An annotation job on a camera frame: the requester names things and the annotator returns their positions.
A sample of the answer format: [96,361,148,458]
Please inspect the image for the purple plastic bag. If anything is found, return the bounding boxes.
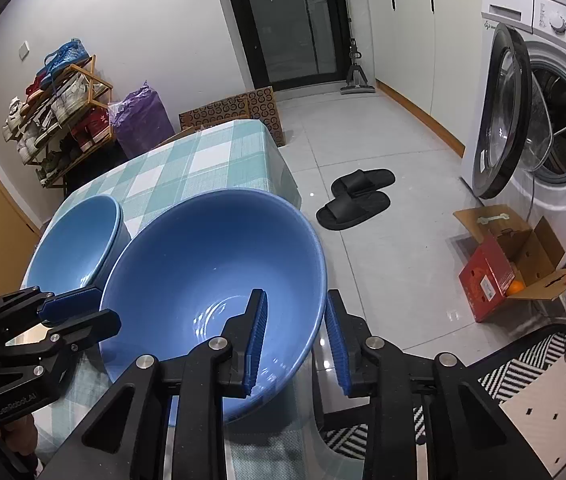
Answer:
[108,80,176,153]

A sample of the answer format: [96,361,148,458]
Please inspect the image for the light blue bowl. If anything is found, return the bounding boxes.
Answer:
[22,194,122,301]

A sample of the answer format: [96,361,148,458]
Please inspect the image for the black slipper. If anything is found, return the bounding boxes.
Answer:
[330,169,396,200]
[316,191,392,232]

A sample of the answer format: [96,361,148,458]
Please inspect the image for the wooden shoe rack with shoes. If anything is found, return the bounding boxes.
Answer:
[3,37,114,183]

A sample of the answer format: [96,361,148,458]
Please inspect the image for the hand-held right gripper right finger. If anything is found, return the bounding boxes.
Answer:
[325,289,551,480]

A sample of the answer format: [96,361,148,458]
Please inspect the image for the patterned cardboard box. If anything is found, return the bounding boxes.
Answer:
[179,86,288,147]

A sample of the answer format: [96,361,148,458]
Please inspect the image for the black framed glass door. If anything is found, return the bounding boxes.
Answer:
[220,0,358,92]

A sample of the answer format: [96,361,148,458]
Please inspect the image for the wide blue bowl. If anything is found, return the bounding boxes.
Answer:
[99,187,328,423]

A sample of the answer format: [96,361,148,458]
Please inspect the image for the person's left hand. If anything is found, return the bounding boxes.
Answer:
[0,412,40,461]

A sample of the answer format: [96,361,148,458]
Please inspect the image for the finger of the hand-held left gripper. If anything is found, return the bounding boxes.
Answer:
[0,309,122,396]
[0,286,104,328]

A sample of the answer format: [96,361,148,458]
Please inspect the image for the red cardboard box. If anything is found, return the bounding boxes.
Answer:
[453,204,566,323]

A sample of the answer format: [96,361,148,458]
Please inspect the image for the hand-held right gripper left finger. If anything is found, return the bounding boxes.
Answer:
[35,287,268,480]

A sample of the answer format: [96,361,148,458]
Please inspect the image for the open brown cardboard box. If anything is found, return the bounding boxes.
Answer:
[155,127,198,151]

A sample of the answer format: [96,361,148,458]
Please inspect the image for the white washing machine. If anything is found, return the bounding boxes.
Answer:
[460,0,566,266]

